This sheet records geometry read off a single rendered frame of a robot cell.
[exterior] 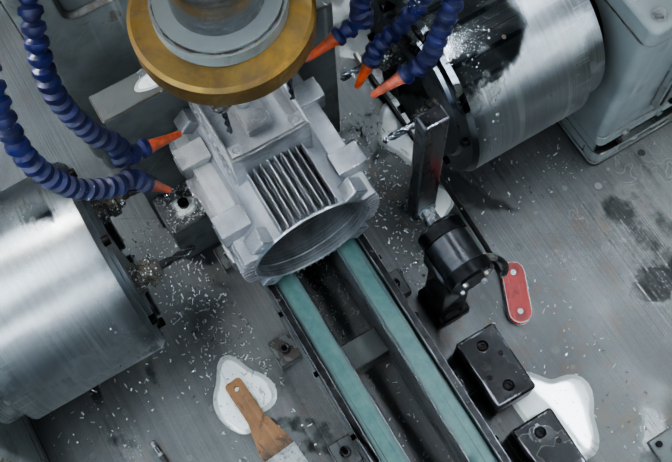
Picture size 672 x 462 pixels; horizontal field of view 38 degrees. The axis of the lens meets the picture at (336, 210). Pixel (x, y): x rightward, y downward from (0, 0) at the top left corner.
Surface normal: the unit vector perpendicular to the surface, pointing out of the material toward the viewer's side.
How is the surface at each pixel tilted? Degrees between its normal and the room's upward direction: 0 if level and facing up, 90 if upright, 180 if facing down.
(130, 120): 90
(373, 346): 0
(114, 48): 90
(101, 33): 90
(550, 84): 58
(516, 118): 69
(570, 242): 0
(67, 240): 5
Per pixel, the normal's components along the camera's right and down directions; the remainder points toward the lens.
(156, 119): 0.51, 0.80
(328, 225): -0.43, -0.09
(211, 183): -0.04, -0.37
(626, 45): -0.86, 0.48
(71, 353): 0.41, 0.48
